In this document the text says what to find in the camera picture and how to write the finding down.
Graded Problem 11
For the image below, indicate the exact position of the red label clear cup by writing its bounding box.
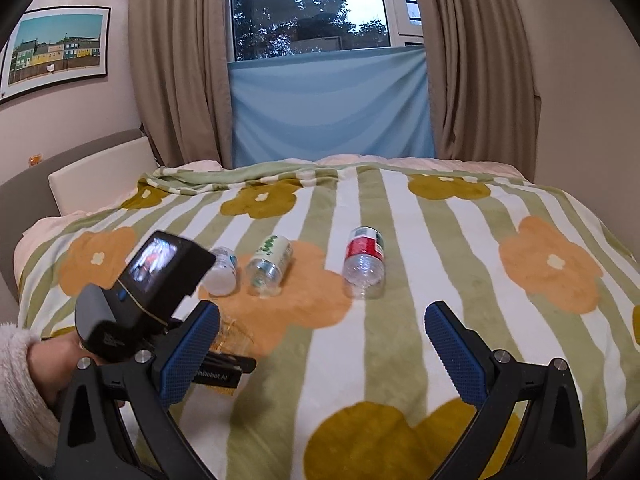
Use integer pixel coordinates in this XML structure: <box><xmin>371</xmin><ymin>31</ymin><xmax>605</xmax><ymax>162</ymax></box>
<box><xmin>342</xmin><ymin>226</ymin><xmax>386</xmax><ymax>299</ymax></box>

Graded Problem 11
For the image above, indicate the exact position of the window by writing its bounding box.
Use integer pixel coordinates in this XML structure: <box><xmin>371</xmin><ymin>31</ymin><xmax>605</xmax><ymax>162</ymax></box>
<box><xmin>230</xmin><ymin>0</ymin><xmax>423</xmax><ymax>61</ymax></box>

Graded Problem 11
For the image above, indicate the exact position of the left beige curtain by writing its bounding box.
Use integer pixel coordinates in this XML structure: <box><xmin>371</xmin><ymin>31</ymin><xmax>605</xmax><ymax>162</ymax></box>
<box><xmin>128</xmin><ymin>0</ymin><xmax>232</xmax><ymax>168</ymax></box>

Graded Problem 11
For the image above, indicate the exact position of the clear orange label cup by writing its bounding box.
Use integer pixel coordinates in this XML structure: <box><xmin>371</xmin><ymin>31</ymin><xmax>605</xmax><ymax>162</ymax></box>
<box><xmin>209</xmin><ymin>310</ymin><xmax>255</xmax><ymax>358</ymax></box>

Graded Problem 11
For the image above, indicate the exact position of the beige curtain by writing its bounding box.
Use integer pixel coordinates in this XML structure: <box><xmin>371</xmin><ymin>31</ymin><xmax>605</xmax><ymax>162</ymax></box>
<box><xmin>128</xmin><ymin>0</ymin><xmax>232</xmax><ymax>168</ymax></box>
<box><xmin>416</xmin><ymin>0</ymin><xmax>541</xmax><ymax>179</ymax></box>

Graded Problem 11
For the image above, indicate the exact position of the right beige curtain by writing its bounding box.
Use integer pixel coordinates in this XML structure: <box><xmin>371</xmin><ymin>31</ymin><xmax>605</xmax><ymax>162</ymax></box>
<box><xmin>416</xmin><ymin>0</ymin><xmax>541</xmax><ymax>179</ymax></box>

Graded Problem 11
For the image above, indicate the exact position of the left hand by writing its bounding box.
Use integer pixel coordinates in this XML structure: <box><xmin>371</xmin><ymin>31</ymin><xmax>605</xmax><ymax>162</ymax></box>
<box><xmin>26</xmin><ymin>332</ymin><xmax>103</xmax><ymax>406</ymax></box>

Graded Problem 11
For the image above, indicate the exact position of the framed houses picture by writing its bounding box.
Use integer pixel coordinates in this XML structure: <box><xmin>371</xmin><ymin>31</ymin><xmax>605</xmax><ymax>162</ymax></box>
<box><xmin>1</xmin><ymin>6</ymin><xmax>111</xmax><ymax>102</ymax></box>

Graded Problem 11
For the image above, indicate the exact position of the fluffy white sleeve forearm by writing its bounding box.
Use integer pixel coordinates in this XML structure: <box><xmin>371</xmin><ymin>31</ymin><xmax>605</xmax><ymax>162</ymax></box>
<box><xmin>0</xmin><ymin>324</ymin><xmax>60</xmax><ymax>468</ymax></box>

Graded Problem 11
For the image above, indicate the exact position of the blue white label cup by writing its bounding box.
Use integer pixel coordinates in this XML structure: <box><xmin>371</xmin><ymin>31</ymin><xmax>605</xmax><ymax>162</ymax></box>
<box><xmin>202</xmin><ymin>246</ymin><xmax>238</xmax><ymax>297</ymax></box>

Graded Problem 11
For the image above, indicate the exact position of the cream pillow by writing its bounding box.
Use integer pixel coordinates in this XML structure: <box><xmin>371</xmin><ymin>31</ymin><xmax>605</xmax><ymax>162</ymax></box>
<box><xmin>48</xmin><ymin>136</ymin><xmax>157</xmax><ymax>216</ymax></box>

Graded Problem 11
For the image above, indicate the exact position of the grey headboard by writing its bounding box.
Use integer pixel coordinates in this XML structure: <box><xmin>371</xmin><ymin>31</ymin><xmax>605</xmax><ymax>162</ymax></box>
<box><xmin>0</xmin><ymin>129</ymin><xmax>144</xmax><ymax>323</ymax></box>

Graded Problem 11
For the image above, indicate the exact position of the floral striped blanket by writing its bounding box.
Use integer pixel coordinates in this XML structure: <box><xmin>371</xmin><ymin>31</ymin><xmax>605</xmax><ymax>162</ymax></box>
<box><xmin>15</xmin><ymin>162</ymin><xmax>639</xmax><ymax>479</ymax></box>

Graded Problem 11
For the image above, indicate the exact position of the action camera on left gripper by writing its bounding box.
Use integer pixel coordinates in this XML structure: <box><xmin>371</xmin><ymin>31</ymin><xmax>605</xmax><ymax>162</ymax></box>
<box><xmin>112</xmin><ymin>231</ymin><xmax>216</xmax><ymax>324</ymax></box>

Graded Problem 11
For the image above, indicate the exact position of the small orange object on headboard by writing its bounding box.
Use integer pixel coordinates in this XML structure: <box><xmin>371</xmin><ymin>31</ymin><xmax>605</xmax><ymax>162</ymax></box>
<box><xmin>28</xmin><ymin>154</ymin><xmax>43</xmax><ymax>167</ymax></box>

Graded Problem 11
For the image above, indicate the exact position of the green label clear cup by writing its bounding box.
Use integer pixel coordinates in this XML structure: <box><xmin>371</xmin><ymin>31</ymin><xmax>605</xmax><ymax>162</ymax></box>
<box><xmin>245</xmin><ymin>234</ymin><xmax>293</xmax><ymax>297</ymax></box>

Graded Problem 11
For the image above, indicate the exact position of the blue window cloth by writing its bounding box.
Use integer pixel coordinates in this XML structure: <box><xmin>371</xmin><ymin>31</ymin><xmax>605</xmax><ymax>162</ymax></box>
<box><xmin>228</xmin><ymin>47</ymin><xmax>436</xmax><ymax>167</ymax></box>

